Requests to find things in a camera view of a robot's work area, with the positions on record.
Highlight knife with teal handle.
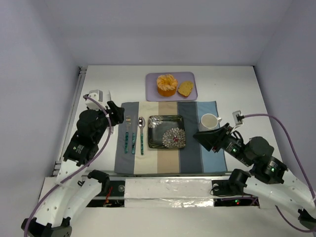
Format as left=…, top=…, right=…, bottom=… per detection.
left=131, top=116, right=136, bottom=155

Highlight fork with teal handle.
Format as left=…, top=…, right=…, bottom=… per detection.
left=124, top=116, right=131, bottom=154

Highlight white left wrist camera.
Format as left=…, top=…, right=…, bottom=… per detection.
left=83, top=89, right=104, bottom=110

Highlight lavender plastic tray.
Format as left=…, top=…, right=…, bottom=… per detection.
left=145, top=72, right=198, bottom=102

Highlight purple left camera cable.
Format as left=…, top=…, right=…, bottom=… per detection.
left=23, top=95, right=119, bottom=237

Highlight yellow bread slice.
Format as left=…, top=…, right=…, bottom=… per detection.
left=178, top=81, right=194, bottom=97

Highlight striped cloth placemat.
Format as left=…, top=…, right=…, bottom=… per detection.
left=114, top=101, right=227, bottom=175

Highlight purple camera cable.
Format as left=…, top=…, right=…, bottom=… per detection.
left=23, top=95, right=119, bottom=237
left=238, top=113, right=316, bottom=233

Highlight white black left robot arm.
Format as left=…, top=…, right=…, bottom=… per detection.
left=21, top=96, right=124, bottom=237

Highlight silver metal tongs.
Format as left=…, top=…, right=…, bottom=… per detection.
left=107, top=90, right=114, bottom=134

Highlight round orange bundt cake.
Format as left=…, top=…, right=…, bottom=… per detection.
left=156, top=74, right=178, bottom=97

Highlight white ceramic mug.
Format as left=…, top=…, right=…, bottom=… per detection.
left=198, top=114, right=222, bottom=131

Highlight black floral square plate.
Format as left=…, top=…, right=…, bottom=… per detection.
left=148, top=115, right=186, bottom=149

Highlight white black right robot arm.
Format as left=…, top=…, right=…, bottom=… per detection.
left=193, top=123, right=316, bottom=233

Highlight foil covered white panel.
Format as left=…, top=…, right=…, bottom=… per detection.
left=124, top=178, right=214, bottom=208

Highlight aluminium frame rail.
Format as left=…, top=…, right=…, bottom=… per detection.
left=51, top=66, right=87, bottom=177

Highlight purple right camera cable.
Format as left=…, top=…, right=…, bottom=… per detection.
left=238, top=113, right=316, bottom=233

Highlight spoon with teal handle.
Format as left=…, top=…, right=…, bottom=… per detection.
left=138, top=117, right=146, bottom=156

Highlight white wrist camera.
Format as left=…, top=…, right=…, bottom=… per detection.
left=83, top=89, right=104, bottom=110
left=233, top=110, right=244, bottom=129

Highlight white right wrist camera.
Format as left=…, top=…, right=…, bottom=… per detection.
left=233, top=110, right=244, bottom=129

